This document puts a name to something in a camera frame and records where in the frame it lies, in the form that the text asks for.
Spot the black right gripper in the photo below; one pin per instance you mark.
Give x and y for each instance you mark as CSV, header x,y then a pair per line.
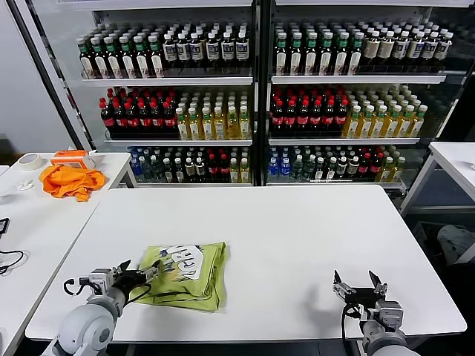
x,y
363,298

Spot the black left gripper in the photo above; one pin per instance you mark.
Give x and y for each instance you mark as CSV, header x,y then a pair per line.
x,y
130,283

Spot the lime green t-shirt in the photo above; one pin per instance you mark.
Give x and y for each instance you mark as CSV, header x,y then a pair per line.
x,y
208,282

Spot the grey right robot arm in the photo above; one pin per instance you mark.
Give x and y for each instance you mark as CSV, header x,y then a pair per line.
x,y
386,343

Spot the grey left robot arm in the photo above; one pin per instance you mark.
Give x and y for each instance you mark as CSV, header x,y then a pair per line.
x,y
85,326

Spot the green tinted water bottle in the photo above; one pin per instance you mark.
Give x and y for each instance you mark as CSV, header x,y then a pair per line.
x,y
147,171
308,170
157,172
297,170

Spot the blue water bottle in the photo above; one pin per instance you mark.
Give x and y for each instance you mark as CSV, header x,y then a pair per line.
x,y
136,168
285,168
272,168

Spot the white cap dark drink bottle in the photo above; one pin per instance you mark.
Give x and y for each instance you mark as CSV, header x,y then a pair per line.
x,y
319,171
330,171
179,172
168,172

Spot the grey plastic bag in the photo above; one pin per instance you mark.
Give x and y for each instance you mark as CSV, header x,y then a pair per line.
x,y
454,241

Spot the white side table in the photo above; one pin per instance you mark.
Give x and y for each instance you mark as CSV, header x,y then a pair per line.
x,y
111,167

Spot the orange crumpled cloth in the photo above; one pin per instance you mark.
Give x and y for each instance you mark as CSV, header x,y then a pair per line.
x,y
70,181

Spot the white label dark bottle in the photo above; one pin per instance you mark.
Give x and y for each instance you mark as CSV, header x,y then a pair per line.
x,y
352,168
190,170
341,168
200,170

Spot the red cap cola bottle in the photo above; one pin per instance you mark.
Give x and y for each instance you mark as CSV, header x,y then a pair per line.
x,y
145,121
289,119
364,168
133,121
327,119
375,168
157,121
340,119
277,119
212,170
120,121
302,119
223,170
107,121
170,121
315,119

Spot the yellow juice bottle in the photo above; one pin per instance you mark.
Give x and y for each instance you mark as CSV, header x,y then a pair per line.
x,y
386,171
405,126
182,128
392,126
234,172
365,126
352,126
194,128
417,126
245,128
219,128
244,172
378,126
398,171
232,128
207,128

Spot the orange white carton box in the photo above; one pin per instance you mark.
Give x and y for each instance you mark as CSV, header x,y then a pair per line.
x,y
68,162

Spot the black flat device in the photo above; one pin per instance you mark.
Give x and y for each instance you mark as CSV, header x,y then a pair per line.
x,y
3,226

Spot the small white plastic object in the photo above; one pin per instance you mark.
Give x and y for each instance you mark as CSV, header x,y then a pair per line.
x,y
25,184

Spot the beige masking tape roll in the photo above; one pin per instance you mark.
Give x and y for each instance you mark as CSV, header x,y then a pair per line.
x,y
29,167

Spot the drinks cabinet with shelves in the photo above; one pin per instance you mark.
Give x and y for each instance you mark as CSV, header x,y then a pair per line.
x,y
167,81
356,79

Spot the green cap dark tea bottle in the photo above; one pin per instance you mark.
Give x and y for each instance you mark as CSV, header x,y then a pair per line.
x,y
281,59
340,59
100,63
310,59
113,63
295,59
156,63
141,63
128,63
87,63
355,59
325,59

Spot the black framed glass door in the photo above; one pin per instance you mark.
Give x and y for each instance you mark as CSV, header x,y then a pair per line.
x,y
50,74

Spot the white cap navy label bottle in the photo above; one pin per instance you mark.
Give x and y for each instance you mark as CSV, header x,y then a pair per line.
x,y
170,52
442,51
428,51
227,50
212,51
242,50
183,51
196,51
414,50
400,50

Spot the white cap beige label bottle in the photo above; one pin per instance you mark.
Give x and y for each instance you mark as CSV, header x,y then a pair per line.
x,y
370,50
385,50

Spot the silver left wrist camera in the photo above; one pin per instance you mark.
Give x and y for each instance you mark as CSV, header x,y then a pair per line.
x,y
100,281

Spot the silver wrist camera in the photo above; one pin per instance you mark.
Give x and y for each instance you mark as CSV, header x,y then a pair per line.
x,y
100,281
389,315

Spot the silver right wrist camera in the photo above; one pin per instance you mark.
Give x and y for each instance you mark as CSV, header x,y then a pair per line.
x,y
389,315

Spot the white table grey frame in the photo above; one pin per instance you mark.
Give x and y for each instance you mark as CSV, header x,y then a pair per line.
x,y
452,155

